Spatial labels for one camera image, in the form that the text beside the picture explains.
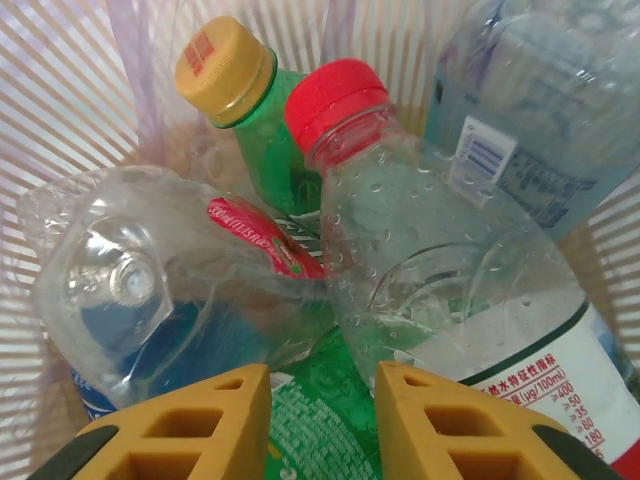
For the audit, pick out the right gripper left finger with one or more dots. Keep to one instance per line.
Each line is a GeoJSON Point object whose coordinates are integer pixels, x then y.
{"type": "Point", "coordinates": [165, 435]}

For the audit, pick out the square bottle red flower label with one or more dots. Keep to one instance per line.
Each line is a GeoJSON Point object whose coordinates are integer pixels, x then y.
{"type": "Point", "coordinates": [150, 280]}

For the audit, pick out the clear bottle red cap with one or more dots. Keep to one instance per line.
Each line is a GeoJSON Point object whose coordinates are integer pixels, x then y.
{"type": "Point", "coordinates": [425, 225]}

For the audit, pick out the green plastic bottle yellow cap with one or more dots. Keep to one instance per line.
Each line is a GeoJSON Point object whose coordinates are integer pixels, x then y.
{"type": "Point", "coordinates": [260, 145]}
{"type": "Point", "coordinates": [320, 430]}

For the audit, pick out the long water bottle blue label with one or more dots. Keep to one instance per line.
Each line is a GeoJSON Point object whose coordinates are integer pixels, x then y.
{"type": "Point", "coordinates": [530, 115]}

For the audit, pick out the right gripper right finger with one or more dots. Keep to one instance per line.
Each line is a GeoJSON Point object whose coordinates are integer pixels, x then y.
{"type": "Point", "coordinates": [475, 435]}

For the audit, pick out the pink mesh waste basket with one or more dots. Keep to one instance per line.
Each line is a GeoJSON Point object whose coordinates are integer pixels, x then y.
{"type": "Point", "coordinates": [60, 75]}

